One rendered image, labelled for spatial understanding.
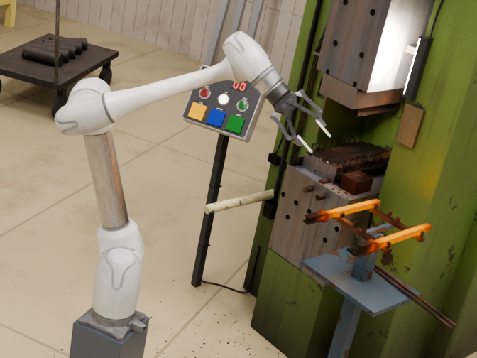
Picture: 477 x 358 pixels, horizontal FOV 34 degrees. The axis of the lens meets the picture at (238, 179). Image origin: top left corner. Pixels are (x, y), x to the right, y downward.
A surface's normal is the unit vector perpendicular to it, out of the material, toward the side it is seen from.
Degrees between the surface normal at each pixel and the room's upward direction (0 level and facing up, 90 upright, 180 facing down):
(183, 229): 0
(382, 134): 90
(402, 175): 90
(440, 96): 90
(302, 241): 90
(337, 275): 0
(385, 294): 0
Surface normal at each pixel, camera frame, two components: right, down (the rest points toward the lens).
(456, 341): 0.65, 0.43
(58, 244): 0.18, -0.89
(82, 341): -0.40, 0.32
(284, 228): -0.74, 0.15
